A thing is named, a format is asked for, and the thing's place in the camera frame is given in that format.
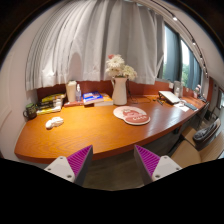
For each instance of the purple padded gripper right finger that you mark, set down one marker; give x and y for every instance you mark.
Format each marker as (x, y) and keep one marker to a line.
(153, 167)

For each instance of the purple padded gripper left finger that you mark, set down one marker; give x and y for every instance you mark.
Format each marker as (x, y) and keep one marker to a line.
(74, 167)

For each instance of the white computer mouse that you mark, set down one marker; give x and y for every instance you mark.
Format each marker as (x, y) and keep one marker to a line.
(54, 122)

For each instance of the round red white mouse pad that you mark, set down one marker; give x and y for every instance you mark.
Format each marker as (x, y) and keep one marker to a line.
(131, 115)

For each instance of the wooden office chair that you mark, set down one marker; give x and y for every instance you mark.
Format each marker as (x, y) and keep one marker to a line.
(191, 151)

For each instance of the pink flat book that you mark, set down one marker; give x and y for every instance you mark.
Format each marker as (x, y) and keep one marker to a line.
(72, 104)

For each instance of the white paper sheets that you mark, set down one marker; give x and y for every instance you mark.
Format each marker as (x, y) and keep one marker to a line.
(182, 107)

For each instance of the stack of books left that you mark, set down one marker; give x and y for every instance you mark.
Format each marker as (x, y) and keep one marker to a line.
(50, 104)

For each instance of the dark green mug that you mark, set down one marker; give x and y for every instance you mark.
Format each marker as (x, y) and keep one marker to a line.
(30, 111)

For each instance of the black keyboard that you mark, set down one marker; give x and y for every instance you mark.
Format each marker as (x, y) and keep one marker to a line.
(192, 107)

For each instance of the blue book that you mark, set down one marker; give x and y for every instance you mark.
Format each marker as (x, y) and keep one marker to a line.
(92, 97)

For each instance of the white laptop on stand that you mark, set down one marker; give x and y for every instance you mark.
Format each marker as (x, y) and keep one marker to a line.
(173, 99)

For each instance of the clear sanitizer bottle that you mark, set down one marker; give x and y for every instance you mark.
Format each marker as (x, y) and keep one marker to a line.
(78, 93)

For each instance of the orange book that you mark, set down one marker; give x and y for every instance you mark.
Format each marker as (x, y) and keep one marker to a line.
(107, 100)

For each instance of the white ceramic pitcher vase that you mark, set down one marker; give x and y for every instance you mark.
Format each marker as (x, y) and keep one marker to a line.
(119, 95)

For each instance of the white tissue container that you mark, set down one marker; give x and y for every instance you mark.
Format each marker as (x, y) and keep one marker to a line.
(71, 90)

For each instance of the white flower bouquet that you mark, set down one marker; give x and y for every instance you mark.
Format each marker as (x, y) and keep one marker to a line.
(116, 67)

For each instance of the white grey curtain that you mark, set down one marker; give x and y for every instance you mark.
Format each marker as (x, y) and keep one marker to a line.
(74, 43)

